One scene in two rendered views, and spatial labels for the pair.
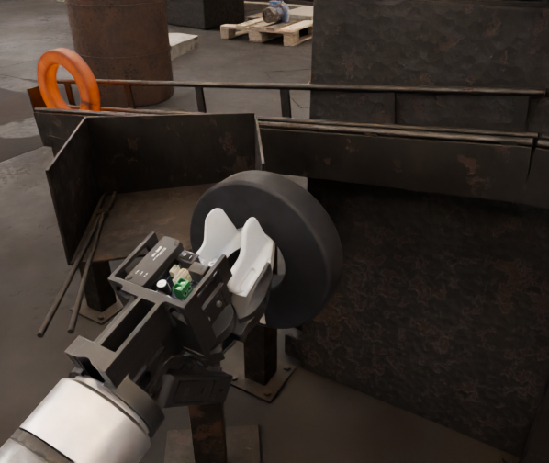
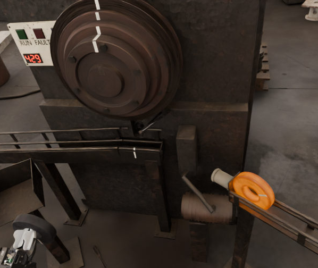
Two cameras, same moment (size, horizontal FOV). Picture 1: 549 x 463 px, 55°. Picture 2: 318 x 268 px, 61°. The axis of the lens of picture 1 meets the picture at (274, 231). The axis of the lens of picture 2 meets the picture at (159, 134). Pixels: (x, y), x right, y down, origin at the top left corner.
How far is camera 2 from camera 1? 72 cm
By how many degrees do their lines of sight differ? 15
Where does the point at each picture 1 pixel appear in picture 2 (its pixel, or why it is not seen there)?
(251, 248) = (27, 237)
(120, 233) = not seen: outside the picture
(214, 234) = (17, 236)
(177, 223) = (16, 205)
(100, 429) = not seen: outside the picture
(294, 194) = (34, 220)
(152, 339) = not seen: outside the picture
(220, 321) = (24, 259)
